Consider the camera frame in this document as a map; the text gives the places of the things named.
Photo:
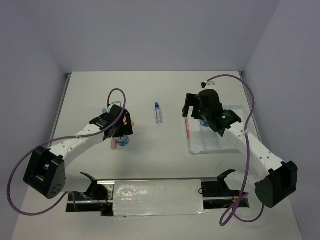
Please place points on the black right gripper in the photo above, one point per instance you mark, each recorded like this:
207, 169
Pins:
192, 100

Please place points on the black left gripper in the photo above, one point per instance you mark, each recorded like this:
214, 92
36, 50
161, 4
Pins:
126, 129

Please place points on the orange highlighter pen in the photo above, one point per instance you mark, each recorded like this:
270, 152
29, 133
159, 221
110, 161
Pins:
187, 127

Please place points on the blue paint jar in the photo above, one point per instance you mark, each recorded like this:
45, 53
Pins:
204, 123
122, 140

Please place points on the clear blue spray bottle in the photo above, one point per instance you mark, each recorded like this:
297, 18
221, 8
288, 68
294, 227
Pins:
158, 113

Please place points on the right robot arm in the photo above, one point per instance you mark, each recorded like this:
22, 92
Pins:
279, 178

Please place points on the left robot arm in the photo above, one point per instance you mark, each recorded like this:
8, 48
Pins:
46, 170

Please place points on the pink highlighter cap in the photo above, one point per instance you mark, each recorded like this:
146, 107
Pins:
113, 145

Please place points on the clear plastic organizer tray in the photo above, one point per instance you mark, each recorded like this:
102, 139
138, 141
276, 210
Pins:
204, 141

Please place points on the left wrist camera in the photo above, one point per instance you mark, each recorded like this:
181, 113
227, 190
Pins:
117, 103

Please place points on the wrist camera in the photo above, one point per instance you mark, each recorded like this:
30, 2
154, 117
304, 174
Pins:
117, 103
206, 83

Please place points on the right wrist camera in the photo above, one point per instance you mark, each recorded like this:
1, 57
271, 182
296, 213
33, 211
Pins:
206, 83

